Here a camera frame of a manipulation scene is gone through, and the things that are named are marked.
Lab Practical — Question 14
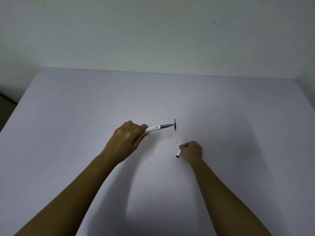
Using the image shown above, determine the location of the person's left hand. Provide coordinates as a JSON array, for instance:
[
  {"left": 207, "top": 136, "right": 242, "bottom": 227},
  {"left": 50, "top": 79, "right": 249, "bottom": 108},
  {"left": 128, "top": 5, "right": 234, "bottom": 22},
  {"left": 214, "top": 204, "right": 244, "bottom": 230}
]
[{"left": 100, "top": 120, "right": 150, "bottom": 166}]

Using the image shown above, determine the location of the person's left forearm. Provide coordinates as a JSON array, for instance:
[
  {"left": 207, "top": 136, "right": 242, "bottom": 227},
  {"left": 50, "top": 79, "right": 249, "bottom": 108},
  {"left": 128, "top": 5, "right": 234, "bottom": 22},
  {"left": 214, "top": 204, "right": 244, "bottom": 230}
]
[{"left": 13, "top": 154, "right": 118, "bottom": 236}]

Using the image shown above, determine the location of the white pen barrel grey tip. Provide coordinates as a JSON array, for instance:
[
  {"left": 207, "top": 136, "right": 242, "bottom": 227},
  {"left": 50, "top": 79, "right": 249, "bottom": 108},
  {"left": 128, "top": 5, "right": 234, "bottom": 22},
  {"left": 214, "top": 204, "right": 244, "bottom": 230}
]
[{"left": 145, "top": 124, "right": 174, "bottom": 132}]

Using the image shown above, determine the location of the person's right hand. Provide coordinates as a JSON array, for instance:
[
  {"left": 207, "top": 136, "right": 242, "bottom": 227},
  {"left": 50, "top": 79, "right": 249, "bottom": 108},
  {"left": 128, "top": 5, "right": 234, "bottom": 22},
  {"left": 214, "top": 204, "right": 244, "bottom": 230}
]
[{"left": 179, "top": 141, "right": 203, "bottom": 163}]

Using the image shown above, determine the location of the person's right forearm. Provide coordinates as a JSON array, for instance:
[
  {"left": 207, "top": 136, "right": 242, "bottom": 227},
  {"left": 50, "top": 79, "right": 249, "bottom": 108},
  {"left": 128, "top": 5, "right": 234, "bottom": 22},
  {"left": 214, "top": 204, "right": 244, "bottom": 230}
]
[{"left": 189, "top": 158, "right": 272, "bottom": 236}]

